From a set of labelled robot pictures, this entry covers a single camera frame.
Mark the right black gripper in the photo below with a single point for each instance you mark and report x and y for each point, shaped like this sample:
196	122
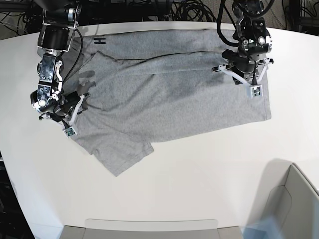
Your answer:
65	106

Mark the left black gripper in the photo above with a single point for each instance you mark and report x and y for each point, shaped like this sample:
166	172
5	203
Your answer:
242	63

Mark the grey T-shirt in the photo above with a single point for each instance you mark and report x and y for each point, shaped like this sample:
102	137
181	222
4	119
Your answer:
153	86

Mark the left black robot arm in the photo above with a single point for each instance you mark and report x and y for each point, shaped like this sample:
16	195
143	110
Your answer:
252	37

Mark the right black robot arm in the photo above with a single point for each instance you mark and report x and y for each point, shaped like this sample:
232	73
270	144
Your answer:
60	22

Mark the grey tray at front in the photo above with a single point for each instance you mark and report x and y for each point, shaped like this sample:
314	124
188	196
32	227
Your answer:
110	229

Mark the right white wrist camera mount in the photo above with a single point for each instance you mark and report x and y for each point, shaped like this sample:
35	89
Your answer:
68	124

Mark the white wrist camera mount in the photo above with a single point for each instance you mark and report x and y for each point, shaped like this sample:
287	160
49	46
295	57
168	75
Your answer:
254	86
68	124

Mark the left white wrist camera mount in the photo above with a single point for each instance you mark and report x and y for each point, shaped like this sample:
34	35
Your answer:
254	86

